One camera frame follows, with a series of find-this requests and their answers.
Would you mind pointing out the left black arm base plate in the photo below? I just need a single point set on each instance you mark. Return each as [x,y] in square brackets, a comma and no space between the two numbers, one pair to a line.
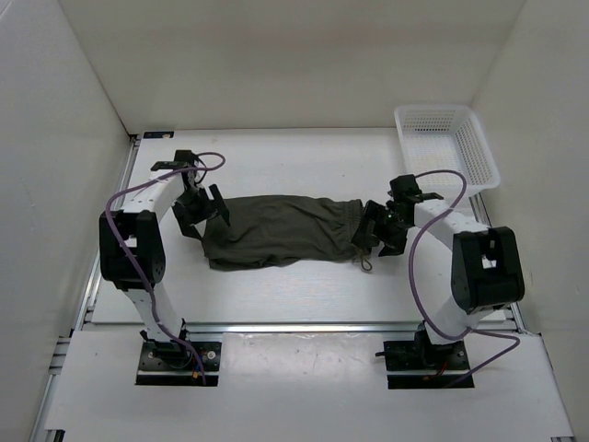
[169,364]

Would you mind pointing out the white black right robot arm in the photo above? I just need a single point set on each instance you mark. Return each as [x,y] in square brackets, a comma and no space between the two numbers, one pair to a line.
[431,213]

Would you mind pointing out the olive green shorts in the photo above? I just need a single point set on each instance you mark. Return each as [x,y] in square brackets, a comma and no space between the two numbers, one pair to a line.
[278,230]

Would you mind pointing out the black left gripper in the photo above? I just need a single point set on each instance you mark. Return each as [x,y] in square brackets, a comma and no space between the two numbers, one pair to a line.
[188,220]

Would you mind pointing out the aluminium left side rail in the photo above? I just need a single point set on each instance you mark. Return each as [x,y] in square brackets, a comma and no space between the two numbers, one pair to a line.
[65,196]

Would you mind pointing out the aluminium right side rail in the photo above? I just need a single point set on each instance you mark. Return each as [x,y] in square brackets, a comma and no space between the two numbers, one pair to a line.
[501,284]

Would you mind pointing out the dark corner label sticker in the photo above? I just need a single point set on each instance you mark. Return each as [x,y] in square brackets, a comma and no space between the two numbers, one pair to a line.
[158,134]

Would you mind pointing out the white perforated plastic basket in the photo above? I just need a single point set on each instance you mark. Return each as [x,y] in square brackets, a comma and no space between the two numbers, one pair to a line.
[446,137]

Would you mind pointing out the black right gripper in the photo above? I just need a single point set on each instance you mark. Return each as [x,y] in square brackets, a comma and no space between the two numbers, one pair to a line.
[394,244]

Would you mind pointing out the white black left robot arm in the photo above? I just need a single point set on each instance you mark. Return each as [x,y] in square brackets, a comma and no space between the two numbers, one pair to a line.
[131,250]

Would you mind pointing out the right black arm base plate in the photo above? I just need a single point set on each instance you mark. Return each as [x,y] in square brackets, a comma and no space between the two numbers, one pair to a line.
[419,366]

